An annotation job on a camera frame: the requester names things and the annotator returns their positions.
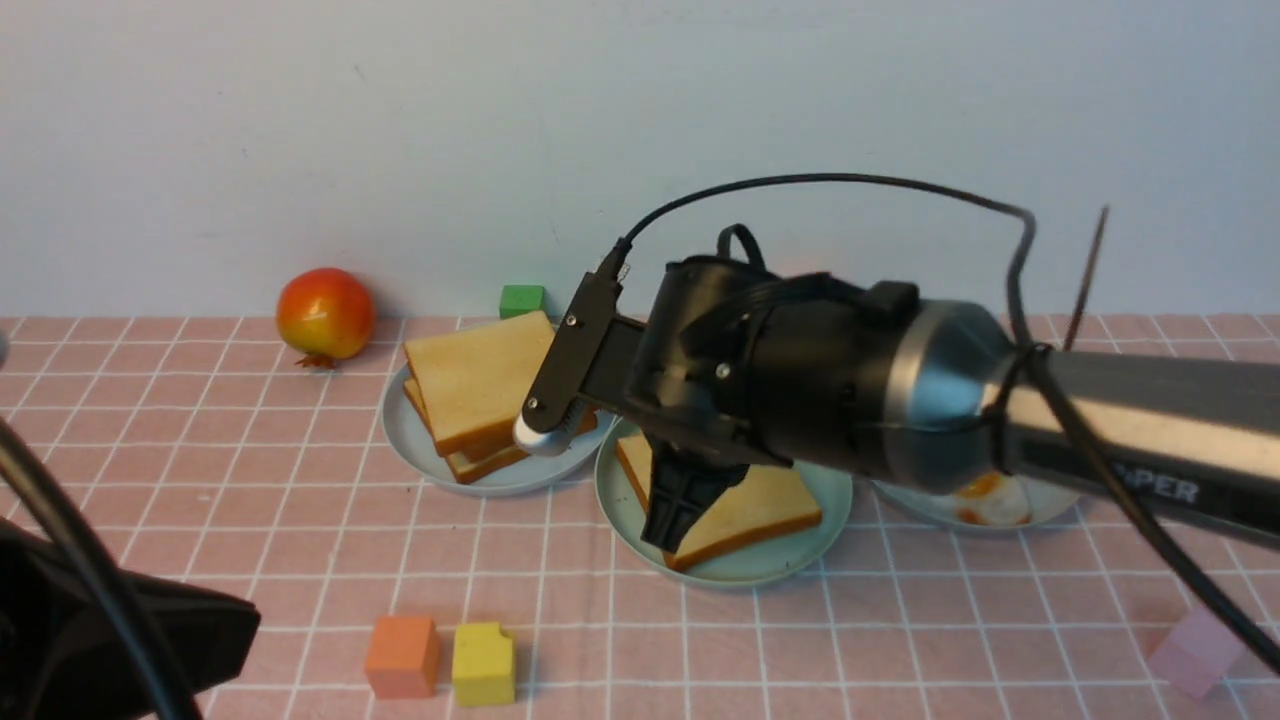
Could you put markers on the green cube block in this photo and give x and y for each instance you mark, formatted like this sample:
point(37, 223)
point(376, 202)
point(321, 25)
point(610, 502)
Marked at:
point(521, 299)

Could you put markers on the red yellow pomegranate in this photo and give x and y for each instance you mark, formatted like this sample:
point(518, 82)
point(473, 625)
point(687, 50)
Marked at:
point(327, 315)

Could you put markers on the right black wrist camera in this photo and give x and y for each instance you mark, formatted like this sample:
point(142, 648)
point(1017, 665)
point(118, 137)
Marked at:
point(586, 367)

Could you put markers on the front fried egg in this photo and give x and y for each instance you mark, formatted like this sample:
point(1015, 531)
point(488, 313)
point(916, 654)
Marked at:
point(994, 500)

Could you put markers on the pink cube block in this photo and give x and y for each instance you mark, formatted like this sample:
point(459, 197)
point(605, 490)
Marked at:
point(1196, 654)

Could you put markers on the teal centre plate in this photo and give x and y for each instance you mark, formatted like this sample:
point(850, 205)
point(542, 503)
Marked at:
point(622, 485)

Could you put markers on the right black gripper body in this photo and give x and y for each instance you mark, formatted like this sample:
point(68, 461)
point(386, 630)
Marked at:
point(800, 381)

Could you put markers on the grey-blue egg plate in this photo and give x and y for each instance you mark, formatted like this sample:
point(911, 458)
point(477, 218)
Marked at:
point(1049, 504)

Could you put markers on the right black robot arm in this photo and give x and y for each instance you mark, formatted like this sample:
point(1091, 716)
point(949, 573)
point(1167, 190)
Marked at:
point(1190, 440)

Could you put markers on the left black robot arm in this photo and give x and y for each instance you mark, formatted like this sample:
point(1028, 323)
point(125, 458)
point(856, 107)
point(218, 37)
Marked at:
point(62, 658)

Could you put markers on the pink checked tablecloth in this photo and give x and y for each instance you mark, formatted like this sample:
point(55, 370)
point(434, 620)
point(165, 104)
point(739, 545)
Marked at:
point(200, 451)

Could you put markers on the grey-blue bread plate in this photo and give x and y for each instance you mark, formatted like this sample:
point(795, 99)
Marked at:
point(412, 442)

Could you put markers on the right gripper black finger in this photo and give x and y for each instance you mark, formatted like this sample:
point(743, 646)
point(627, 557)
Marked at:
point(683, 488)

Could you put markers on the yellow notched block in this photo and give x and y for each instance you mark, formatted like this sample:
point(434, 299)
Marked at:
point(484, 665)

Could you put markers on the orange cube block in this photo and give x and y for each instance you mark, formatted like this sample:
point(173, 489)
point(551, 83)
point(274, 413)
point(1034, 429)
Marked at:
point(403, 657)

